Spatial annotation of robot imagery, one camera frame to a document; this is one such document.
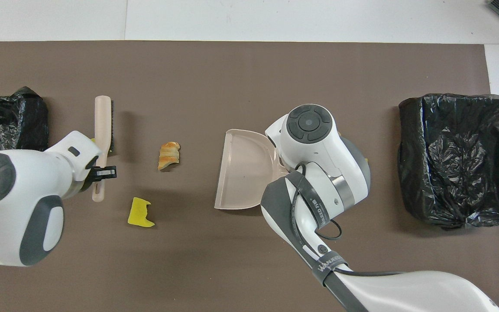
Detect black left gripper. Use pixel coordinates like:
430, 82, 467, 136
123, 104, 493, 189
83, 158, 117, 191

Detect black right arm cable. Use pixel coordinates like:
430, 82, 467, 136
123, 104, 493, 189
291, 162, 406, 278

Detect striped croissant piece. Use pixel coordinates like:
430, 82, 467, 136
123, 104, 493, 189
158, 141, 181, 171

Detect beige hand brush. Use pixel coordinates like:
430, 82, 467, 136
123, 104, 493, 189
92, 95, 115, 203

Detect beige plastic dustpan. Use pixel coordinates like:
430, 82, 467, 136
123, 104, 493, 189
214, 129, 291, 211

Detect black bag lined bin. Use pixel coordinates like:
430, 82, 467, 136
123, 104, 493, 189
397, 93, 499, 229
0, 86, 49, 159

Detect brown table mat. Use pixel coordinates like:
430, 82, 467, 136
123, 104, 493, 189
0, 41, 499, 312

